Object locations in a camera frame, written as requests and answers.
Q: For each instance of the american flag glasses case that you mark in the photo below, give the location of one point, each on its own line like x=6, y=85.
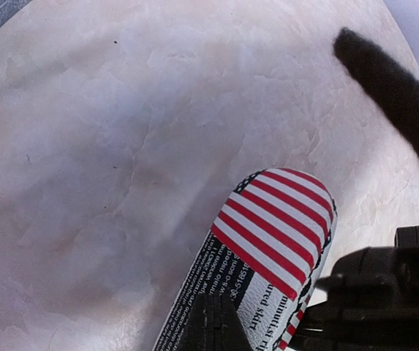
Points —
x=265, y=249

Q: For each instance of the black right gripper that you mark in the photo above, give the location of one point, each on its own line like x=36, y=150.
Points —
x=372, y=300

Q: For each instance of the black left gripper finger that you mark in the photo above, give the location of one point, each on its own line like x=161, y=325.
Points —
x=214, y=325

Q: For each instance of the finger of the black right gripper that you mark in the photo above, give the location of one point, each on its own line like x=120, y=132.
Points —
x=394, y=89

